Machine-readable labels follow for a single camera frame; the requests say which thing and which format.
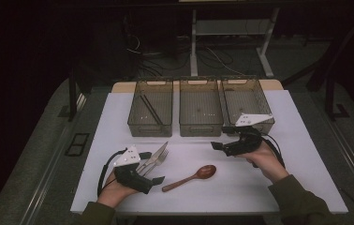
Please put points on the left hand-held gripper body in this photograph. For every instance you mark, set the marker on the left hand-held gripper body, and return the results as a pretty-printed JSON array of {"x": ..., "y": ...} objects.
[{"x": 133, "y": 179}]

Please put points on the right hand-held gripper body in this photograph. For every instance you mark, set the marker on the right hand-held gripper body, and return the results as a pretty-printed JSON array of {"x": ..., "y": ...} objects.
[{"x": 243, "y": 143}]

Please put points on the silver metal knife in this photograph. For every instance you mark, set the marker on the silver metal knife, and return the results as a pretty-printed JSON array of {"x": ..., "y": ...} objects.
[{"x": 158, "y": 153}]

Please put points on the silver metal fork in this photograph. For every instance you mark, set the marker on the silver metal fork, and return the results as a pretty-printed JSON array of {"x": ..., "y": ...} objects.
[{"x": 161, "y": 157}]

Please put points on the brown wooden spoon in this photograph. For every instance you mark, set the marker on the brown wooden spoon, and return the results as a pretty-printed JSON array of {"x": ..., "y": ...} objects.
[{"x": 204, "y": 172}]

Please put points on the clear brown plastic bin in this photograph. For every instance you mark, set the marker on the clear brown plastic bin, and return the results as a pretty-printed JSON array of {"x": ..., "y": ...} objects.
[
  {"x": 243, "y": 100},
  {"x": 162, "y": 103},
  {"x": 200, "y": 108}
]

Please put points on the person's left hand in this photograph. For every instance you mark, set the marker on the person's left hand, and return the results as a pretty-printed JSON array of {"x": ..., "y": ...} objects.
[{"x": 112, "y": 193}]

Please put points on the person's right hand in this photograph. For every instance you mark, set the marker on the person's right hand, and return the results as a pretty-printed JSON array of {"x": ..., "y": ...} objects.
[{"x": 265, "y": 165}]

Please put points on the black metal stand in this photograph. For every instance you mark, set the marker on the black metal stand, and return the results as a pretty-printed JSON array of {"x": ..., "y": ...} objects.
[{"x": 72, "y": 93}]

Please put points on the dark angled metal stand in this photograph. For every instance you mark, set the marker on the dark angled metal stand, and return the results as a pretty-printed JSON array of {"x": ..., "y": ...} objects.
[{"x": 329, "y": 84}]

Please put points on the white metal stand frame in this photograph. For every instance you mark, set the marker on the white metal stand frame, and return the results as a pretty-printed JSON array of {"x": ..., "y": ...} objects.
[{"x": 194, "y": 47}]

